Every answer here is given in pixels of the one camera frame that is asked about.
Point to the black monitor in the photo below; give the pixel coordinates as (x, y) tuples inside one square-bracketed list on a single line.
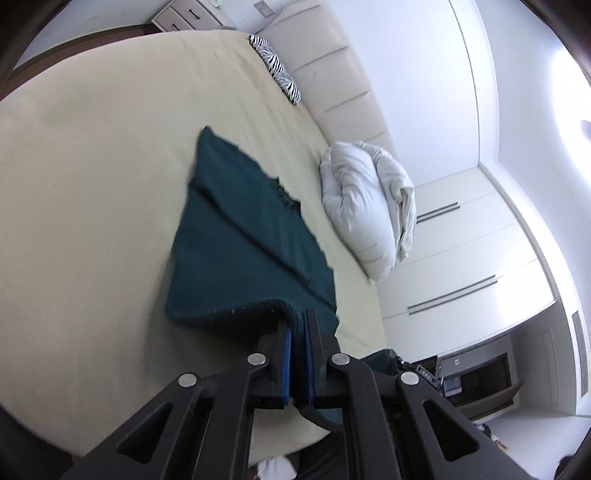
[(485, 374)]

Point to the white wardrobe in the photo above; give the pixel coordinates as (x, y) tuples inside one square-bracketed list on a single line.
[(461, 249)]

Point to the white nightstand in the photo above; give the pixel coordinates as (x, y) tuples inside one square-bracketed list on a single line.
[(184, 16)]

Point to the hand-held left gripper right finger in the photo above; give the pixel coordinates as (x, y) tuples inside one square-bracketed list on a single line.
[(309, 364)]

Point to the white cloth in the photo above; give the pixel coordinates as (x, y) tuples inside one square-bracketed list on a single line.
[(277, 468)]

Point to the wall socket panel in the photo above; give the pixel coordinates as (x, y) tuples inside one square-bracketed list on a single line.
[(263, 6)]

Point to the dark green sweater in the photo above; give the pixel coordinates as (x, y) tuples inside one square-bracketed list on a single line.
[(240, 240)]

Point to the cream padded headboard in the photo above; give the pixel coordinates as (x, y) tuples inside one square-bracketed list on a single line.
[(332, 69)]

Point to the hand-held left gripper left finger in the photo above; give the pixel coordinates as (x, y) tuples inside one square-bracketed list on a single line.
[(287, 369)]

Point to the zebra print pillow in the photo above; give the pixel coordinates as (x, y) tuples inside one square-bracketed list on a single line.
[(277, 69)]

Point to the wooden desk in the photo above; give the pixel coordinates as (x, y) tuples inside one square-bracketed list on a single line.
[(494, 402)]

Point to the bed with beige sheet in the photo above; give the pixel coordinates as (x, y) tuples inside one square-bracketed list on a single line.
[(92, 184)]

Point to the white folded duvet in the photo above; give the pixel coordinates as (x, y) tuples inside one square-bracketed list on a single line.
[(360, 207)]

